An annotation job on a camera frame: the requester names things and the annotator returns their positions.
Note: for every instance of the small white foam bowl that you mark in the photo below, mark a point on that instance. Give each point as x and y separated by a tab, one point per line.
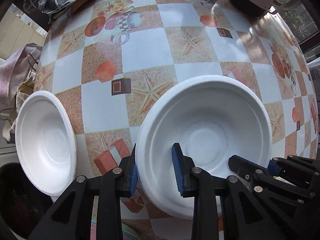
46	143

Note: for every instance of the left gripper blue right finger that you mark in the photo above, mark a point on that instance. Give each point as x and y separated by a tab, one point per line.
183	165

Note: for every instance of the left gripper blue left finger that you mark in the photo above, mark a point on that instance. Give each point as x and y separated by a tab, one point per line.
128	182

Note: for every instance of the pink cloth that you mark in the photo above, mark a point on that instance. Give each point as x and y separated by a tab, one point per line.
15	69

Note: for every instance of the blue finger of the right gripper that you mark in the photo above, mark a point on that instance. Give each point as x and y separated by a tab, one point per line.
274	167
244	168

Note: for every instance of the washing machine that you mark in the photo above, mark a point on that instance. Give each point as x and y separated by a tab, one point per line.
22	204

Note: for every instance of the beige cloth bag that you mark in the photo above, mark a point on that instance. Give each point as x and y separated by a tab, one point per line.
24	90

